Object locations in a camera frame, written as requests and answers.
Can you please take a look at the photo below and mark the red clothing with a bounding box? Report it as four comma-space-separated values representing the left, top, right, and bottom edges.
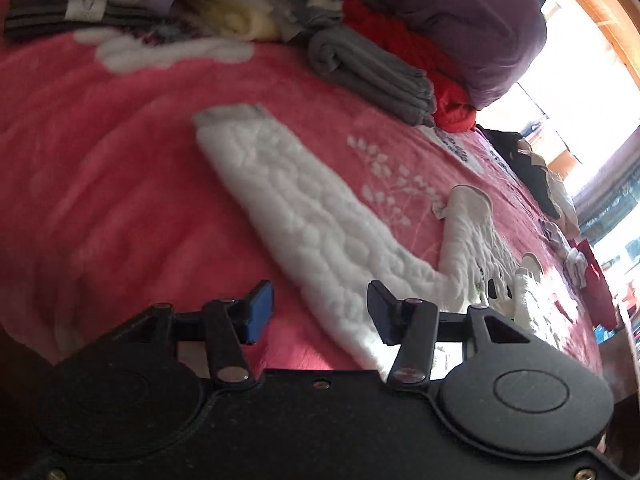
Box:
570, 240, 621, 328

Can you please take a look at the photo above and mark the cream fluffy garment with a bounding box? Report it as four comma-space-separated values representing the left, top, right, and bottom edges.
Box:
185, 0, 286, 41

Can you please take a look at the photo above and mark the grey white fuzzy garment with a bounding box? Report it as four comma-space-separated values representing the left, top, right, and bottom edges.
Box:
287, 0, 346, 33

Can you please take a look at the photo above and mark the dark clothing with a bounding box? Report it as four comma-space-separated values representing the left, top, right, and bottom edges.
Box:
480, 127, 561, 221

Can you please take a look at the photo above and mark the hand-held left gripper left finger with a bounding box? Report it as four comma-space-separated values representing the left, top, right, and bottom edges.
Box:
107, 280, 275, 391

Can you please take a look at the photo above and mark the wooden window frame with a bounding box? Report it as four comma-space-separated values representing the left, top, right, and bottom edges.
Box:
555, 0, 640, 76

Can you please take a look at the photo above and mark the beige clothing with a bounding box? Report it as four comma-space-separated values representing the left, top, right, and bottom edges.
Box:
520, 140, 583, 238

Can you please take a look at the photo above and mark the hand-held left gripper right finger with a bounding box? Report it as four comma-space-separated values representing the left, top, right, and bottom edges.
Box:
366, 280, 546, 391

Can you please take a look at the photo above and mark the grey folded garment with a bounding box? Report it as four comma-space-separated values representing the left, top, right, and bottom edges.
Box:
307, 27, 438, 128

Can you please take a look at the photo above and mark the red quilt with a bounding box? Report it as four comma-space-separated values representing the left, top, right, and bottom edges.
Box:
342, 0, 478, 132

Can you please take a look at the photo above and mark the brown patterned curtain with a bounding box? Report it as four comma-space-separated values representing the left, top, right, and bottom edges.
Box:
570, 130, 640, 241

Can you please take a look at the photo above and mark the white fleece garment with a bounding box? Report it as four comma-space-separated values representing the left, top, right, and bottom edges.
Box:
192, 104, 568, 378

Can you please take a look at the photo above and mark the dark striped folded garment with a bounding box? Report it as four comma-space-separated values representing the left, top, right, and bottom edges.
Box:
4, 0, 176, 43

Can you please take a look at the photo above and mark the grey clothing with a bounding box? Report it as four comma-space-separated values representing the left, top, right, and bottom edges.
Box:
540, 220, 590, 288

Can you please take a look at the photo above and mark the purple quilt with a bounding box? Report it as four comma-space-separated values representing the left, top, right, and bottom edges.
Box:
355, 0, 548, 111

